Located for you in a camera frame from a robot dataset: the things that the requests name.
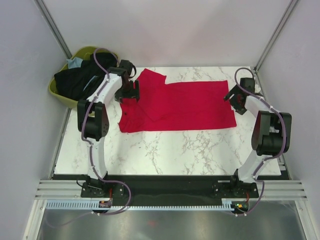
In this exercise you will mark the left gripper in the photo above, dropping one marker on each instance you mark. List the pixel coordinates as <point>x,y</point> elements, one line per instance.
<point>119,96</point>

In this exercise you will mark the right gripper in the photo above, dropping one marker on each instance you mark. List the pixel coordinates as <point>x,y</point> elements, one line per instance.
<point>235,90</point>

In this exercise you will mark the red t shirt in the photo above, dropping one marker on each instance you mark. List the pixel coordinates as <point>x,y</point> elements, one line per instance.
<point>179,106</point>

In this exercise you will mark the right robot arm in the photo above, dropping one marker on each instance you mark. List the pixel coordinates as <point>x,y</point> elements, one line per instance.
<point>271,133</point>

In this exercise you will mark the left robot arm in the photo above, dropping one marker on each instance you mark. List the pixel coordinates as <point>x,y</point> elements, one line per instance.
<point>92,118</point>

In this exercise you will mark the black t shirt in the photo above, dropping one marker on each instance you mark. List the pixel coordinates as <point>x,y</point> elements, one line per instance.
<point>80,83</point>

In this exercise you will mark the light blue t shirt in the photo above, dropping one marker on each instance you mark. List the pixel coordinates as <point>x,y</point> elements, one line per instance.
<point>76,62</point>

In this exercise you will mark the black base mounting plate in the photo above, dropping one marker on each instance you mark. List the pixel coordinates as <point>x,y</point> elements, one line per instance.
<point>167,189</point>

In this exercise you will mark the right aluminium frame post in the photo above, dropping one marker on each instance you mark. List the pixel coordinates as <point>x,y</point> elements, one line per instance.
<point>276,33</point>

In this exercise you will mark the aluminium frame post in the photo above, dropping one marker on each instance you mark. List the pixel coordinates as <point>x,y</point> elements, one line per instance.
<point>276,33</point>
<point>53,27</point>

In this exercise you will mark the left aluminium frame post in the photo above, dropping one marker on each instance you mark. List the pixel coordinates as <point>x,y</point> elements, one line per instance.
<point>53,27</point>

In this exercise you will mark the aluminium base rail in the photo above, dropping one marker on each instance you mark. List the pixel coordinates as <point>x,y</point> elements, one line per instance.
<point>286,190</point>

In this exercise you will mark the white slotted cable duct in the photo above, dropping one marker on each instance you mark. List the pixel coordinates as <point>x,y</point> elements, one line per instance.
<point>99,205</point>

